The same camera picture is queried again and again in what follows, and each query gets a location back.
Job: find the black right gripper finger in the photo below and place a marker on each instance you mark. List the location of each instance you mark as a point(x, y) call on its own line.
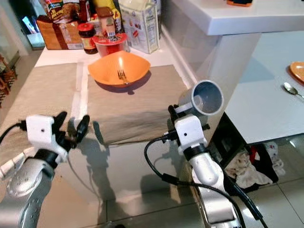
point(173, 114)

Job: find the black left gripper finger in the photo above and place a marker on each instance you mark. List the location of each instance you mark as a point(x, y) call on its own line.
point(81, 128)
point(60, 121)

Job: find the grey mug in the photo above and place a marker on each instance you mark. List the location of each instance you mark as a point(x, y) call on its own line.
point(202, 97)

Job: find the metal spoon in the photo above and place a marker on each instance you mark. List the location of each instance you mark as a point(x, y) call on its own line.
point(289, 88)

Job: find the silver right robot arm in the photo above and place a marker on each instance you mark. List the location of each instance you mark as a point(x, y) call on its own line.
point(216, 190)

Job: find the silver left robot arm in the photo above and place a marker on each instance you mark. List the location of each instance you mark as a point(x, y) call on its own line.
point(26, 190)

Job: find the beige table mat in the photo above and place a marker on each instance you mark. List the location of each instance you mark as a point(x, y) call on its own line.
point(38, 90)
point(137, 109)

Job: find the black bag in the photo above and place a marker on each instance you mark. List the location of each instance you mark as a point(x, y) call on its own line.
point(223, 137)

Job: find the metal fork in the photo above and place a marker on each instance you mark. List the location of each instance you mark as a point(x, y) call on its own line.
point(122, 76)

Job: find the orange bowl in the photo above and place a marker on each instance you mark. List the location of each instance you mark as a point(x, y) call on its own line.
point(107, 69)

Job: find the wooden rack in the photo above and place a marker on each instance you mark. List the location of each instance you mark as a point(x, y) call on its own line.
point(4, 76)

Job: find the red cloth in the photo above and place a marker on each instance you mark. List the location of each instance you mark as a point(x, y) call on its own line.
point(253, 151)

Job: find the beige crumpled cloth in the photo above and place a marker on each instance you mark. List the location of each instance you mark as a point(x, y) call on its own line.
point(247, 171)

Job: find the brown bread package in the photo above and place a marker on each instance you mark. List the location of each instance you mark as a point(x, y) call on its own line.
point(57, 35)

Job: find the dark jar with red lid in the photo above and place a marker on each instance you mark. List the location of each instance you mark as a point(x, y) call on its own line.
point(87, 39)

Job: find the red plastic tub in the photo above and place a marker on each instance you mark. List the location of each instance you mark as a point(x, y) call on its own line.
point(109, 45)

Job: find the white paper flour bag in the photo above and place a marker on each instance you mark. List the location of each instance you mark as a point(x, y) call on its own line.
point(140, 26)

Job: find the white printed cloth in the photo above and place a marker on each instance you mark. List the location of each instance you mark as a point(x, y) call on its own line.
point(274, 159)

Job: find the jar with brown lid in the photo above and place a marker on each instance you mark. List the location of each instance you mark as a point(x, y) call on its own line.
point(108, 24)

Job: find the white raised counter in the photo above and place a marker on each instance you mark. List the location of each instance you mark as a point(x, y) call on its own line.
point(232, 19)

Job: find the printed snack bag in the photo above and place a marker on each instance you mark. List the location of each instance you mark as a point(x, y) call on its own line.
point(61, 8)

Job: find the yellow food package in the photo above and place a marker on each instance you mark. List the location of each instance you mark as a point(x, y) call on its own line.
point(105, 5)

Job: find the small orange object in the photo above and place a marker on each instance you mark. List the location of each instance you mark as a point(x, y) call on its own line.
point(240, 2)

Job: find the orange plate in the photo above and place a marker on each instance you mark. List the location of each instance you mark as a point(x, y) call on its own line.
point(298, 71)

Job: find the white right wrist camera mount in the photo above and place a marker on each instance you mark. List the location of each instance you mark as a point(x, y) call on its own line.
point(190, 132)

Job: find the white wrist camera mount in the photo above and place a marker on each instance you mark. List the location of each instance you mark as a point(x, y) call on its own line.
point(42, 133)
point(190, 132)

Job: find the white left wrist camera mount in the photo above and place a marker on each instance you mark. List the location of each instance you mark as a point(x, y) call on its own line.
point(42, 133)

